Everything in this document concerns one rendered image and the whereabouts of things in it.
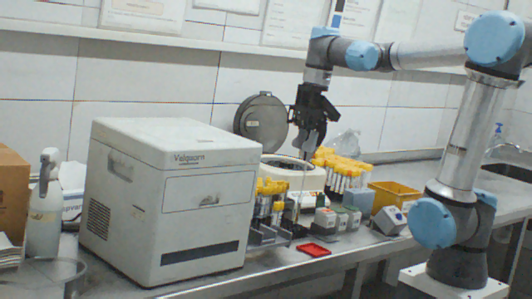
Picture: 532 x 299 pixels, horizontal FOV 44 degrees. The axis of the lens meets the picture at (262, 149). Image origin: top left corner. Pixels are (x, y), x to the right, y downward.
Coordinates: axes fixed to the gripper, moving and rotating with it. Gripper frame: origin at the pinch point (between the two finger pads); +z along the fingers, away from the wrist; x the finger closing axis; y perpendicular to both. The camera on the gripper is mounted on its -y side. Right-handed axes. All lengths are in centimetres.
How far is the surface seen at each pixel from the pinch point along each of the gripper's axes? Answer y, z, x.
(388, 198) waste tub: -39.0, 14.7, 4.7
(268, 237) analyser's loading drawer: 21.2, 17.3, 9.0
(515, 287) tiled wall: -247, 99, -19
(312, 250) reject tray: 6.6, 21.9, 12.3
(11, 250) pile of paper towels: 79, 18, -8
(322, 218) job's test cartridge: -3.5, 16.2, 6.2
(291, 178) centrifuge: -13.8, 11.9, -15.5
